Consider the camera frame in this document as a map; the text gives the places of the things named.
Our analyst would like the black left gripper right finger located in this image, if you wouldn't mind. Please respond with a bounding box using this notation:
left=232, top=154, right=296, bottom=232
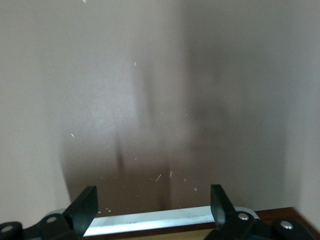
left=203, top=184, right=316, bottom=240

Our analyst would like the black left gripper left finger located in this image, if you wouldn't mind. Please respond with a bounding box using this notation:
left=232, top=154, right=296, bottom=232
left=0, top=185, right=99, bottom=240

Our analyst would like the wooden drawer with metal handle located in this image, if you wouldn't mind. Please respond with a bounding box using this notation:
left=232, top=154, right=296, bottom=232
left=83, top=205, right=312, bottom=240

